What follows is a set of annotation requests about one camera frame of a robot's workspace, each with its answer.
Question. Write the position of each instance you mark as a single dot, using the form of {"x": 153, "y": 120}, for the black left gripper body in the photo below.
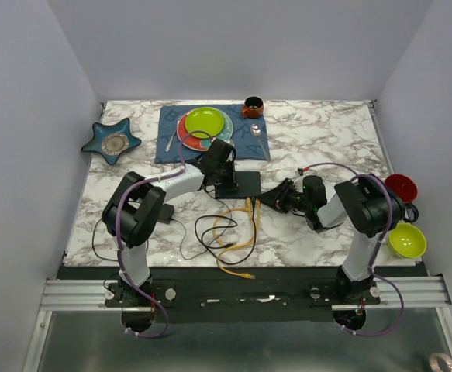
{"x": 219, "y": 170}

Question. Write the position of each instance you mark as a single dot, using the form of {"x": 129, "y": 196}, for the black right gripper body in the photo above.
{"x": 306, "y": 204}

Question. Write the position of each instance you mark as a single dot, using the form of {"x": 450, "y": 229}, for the black network switch box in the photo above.
{"x": 249, "y": 184}

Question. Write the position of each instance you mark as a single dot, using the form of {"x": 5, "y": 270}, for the black power adapter brick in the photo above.
{"x": 166, "y": 214}

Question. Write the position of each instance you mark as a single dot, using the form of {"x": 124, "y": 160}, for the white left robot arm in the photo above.
{"x": 133, "y": 210}

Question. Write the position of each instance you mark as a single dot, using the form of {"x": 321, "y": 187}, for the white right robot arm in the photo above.
{"x": 373, "y": 209}

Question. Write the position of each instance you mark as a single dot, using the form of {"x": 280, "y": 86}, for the red and teal plate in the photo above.
{"x": 195, "y": 143}

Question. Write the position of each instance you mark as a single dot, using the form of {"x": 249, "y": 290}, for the green plate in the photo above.
{"x": 204, "y": 119}

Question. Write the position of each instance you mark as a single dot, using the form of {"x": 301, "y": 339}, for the blue cloth placemat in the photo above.
{"x": 249, "y": 136}

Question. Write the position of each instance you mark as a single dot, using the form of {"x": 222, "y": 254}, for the silver spoon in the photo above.
{"x": 256, "y": 132}

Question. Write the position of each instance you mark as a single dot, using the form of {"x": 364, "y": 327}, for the brown small cup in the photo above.
{"x": 253, "y": 108}

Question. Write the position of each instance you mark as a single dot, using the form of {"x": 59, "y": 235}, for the red skull pattern mug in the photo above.
{"x": 407, "y": 190}

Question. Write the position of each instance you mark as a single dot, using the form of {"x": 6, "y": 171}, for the green bowl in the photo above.
{"x": 407, "y": 241}

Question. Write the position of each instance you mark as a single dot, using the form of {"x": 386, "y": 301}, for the blue star shaped dish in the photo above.
{"x": 111, "y": 141}

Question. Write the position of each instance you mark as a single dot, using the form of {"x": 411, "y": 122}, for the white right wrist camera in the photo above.
{"x": 300, "y": 174}

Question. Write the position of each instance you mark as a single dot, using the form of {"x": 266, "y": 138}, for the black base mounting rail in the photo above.
{"x": 206, "y": 294}

